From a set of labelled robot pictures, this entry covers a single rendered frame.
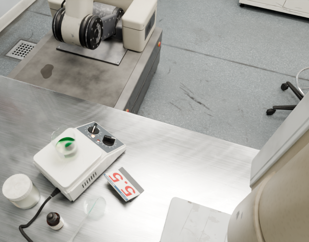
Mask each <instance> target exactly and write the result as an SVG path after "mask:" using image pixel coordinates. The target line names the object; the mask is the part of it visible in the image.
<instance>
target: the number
mask: <svg viewBox="0 0 309 242"><path fill-rule="evenodd" d="M106 175H107V176H108V177H109V178H110V179H111V180H112V181H113V183H114V184H115V185H116V186H117V187H118V188H119V189H120V190H121V192H122V193H123V194H124V195H125V196H126V197H127V198H128V199H129V198H131V197H133V196H135V195H137V194H138V193H137V192H136V191H135V190H134V189H133V187H132V186H131V185H130V184H129V183H128V182H127V181H126V180H125V179H124V178H123V177H122V176H121V174H120V173H119V172H118V171H115V172H112V173H109V174H106Z"/></svg>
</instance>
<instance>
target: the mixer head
mask: <svg viewBox="0 0 309 242"><path fill-rule="evenodd" d="M250 188H251V192H250V193H249V194H248V195H247V196H246V197H245V198H244V199H243V200H242V201H241V202H240V203H239V204H238V205H237V206H236V208H235V209H234V211H233V213H232V215H231V217H230V220H229V223H228V228H227V242H309V91H308V92H307V93H306V95H305V96H304V97H303V98H302V100H301V101H300V102H299V103H298V105H297V106H296V107H295V108H294V109H293V111H292V112H291V113H290V114H289V116H288V117H287V118H286V119H285V121H284V122H283V123H282V124H281V125H280V127H279V128H278V129H277V130H276V132H275V133H274V134H273V135H272V137H271V138H270V139H269V140H268V141H267V143H266V144H265V145H264V146H263V148H262V149H261V150H260V151H259V152H258V154H257V155H256V156H255V157H254V159H253V160H252V162H251V172H250Z"/></svg>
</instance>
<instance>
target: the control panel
mask: <svg viewBox="0 0 309 242"><path fill-rule="evenodd" d="M94 123H96V122H92V123H90V124H87V125H84V126H81V127H78V128H77V130H79V131H80V132H81V133H82V134H84V135H85V136H86V137H87V138H89V139H90V140H91V141H93V142H94V143H95V144H96V145H98V146H99V147H100V148H101V149H103V150H104V151H105V152H106V153H109V152H111V151H113V150H115V149H117V148H119V147H121V146H122V145H124V143H122V142H121V141H120V140H119V139H117V138H116V137H115V138H116V140H115V143H114V145H112V146H107V145H105V144H104V143H103V142H102V140H103V138H104V135H108V136H111V137H114V136H113V135H112V134H111V133H109V132H108V131H107V130H105V129H104V128H103V127H101V126H100V125H99V124H97V128H98V129H99V133H98V134H92V133H90V132H88V128H89V127H91V126H93V125H94ZM92 135H94V137H92ZM97 139H99V140H100V141H97Z"/></svg>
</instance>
